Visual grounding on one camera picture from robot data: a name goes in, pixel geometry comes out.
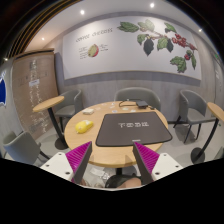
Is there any dark grey desk mat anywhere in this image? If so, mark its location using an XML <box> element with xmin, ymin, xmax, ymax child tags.
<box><xmin>96</xmin><ymin>112</ymin><xmax>172</xmax><ymax>147</ymax></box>

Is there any grey chair behind table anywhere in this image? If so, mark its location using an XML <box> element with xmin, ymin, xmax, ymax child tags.
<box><xmin>114</xmin><ymin>87</ymin><xmax>161</xmax><ymax>110</ymax></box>

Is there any grey chair front left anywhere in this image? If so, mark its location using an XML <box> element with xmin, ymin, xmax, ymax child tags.
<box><xmin>3</xmin><ymin>132</ymin><xmax>49</xmax><ymax>165</ymax></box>

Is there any small white box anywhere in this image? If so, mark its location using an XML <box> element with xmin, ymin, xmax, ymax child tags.
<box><xmin>82</xmin><ymin>108</ymin><xmax>94</xmax><ymax>115</ymax></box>

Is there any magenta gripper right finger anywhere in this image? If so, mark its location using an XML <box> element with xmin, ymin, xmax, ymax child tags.
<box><xmin>133</xmin><ymin>142</ymin><xmax>159</xmax><ymax>185</ymax></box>

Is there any round wooden table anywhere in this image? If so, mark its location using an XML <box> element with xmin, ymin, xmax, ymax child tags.
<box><xmin>64</xmin><ymin>101</ymin><xmax>172</xmax><ymax>174</ymax></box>

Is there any wooden wall panel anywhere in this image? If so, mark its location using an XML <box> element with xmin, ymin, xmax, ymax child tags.
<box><xmin>12</xmin><ymin>49</ymin><xmax>58</xmax><ymax>139</ymax></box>

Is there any small round table right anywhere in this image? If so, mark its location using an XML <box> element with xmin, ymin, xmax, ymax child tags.
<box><xmin>190</xmin><ymin>101</ymin><xmax>224</xmax><ymax>165</ymax></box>

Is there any small round table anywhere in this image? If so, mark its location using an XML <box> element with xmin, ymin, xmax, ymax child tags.
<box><xmin>33</xmin><ymin>96</ymin><xmax>67</xmax><ymax>150</ymax></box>
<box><xmin>190</xmin><ymin>101</ymin><xmax>224</xmax><ymax>165</ymax></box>

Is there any grey chair left back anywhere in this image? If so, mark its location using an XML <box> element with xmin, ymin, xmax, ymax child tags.
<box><xmin>54</xmin><ymin>89</ymin><xmax>84</xmax><ymax>130</ymax></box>

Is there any coffee cherries wall poster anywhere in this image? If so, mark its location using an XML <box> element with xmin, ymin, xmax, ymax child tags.
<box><xmin>62</xmin><ymin>16</ymin><xmax>201</xmax><ymax>79</ymax></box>

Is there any small round table left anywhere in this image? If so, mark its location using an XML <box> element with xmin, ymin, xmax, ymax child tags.
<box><xmin>33</xmin><ymin>96</ymin><xmax>67</xmax><ymax>150</ymax></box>

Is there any grey chair right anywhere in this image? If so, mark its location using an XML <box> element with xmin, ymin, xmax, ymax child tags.
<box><xmin>174</xmin><ymin>90</ymin><xmax>215</xmax><ymax>141</ymax></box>

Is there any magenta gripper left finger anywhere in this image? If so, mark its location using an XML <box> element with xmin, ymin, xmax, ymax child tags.
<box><xmin>66</xmin><ymin>141</ymin><xmax>92</xmax><ymax>184</ymax></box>

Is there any black power adapter box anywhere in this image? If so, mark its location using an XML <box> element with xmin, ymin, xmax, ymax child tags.
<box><xmin>136</xmin><ymin>101</ymin><xmax>148</xmax><ymax>108</ymax></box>

